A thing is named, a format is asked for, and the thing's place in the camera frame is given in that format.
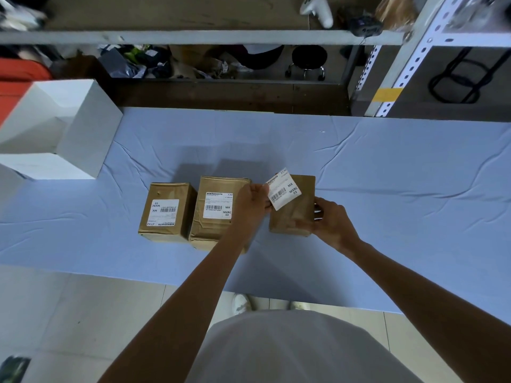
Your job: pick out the person's left hand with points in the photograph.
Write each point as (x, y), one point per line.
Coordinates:
(251, 209)

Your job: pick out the person's right hand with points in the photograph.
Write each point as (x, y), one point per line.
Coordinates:
(337, 229)

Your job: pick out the white barcode label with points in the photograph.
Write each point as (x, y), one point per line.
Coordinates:
(163, 213)
(283, 189)
(217, 205)

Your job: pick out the small brown cardboard box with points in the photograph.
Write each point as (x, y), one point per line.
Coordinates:
(293, 221)

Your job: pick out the large cardboard box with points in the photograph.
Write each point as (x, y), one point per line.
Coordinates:
(209, 235)

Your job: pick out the medium brown cardboard box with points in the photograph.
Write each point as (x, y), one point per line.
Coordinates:
(167, 191)

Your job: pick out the white bin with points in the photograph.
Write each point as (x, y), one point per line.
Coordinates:
(80, 139)

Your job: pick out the person's right forearm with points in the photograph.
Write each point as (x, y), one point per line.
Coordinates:
(427, 311)

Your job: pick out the person's left forearm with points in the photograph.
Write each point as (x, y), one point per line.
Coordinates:
(179, 311)

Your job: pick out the person's right white shoe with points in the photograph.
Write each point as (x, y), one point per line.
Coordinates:
(299, 305)

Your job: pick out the person's white shoe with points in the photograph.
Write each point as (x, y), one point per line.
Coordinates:
(299, 305)
(240, 305)

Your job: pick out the person's left white shoe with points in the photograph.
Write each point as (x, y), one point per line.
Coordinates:
(240, 305)

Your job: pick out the person's white shirt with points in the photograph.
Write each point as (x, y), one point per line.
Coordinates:
(299, 347)

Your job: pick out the blue table cloth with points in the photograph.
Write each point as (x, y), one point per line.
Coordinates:
(379, 163)

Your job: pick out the yellow tape strip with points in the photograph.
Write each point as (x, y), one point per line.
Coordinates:
(387, 94)

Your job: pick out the black rolling stool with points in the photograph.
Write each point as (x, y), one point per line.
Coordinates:
(308, 56)

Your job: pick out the long gray shelf board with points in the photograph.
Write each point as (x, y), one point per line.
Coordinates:
(179, 37)

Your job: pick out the gray plastic bag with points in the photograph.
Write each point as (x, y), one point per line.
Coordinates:
(117, 65)

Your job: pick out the small black device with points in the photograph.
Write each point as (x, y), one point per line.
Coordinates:
(365, 27)

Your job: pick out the white handheld controller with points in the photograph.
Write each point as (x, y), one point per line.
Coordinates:
(319, 11)

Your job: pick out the crinkled brown bag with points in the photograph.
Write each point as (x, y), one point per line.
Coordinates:
(396, 12)

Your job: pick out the small clear plastic bag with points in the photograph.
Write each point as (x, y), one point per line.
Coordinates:
(473, 11)

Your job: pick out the red plastic chair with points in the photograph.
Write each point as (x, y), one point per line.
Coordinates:
(20, 71)

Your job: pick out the dark green bag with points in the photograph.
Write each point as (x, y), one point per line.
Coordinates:
(14, 370)

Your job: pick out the white crumpled cloth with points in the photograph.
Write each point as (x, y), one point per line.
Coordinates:
(20, 15)

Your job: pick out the white perforated shelf post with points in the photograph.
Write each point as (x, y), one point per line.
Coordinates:
(367, 68)
(405, 63)

